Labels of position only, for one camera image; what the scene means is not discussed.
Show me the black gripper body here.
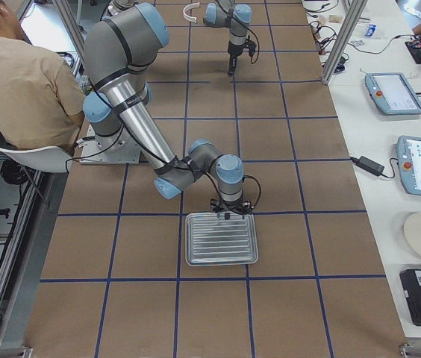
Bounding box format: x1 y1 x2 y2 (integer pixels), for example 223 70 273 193
210 199 252 220
228 41 246 62

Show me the white chair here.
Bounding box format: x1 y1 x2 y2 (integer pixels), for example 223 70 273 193
0 146 72 173

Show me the white curved plastic bracket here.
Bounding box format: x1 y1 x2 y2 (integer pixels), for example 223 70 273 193
182 2 200 24

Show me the far teach pendant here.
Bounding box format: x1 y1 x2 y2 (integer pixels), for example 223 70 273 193
364 72 421 116

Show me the person in beige shirt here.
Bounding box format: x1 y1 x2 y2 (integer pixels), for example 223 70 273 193
0 1 85 152

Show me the black power adapter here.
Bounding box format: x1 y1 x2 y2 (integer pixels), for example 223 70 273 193
350 156 384 177

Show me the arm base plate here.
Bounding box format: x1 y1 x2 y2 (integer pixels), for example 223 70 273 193
79 125 141 165

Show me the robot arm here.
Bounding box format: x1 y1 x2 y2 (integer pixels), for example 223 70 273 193
84 2 253 216
203 1 257 77

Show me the aluminium frame post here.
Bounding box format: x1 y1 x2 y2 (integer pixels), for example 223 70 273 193
321 0 367 85

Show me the ribbed metal tray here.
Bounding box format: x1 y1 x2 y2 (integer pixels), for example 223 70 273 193
185 212 258 266

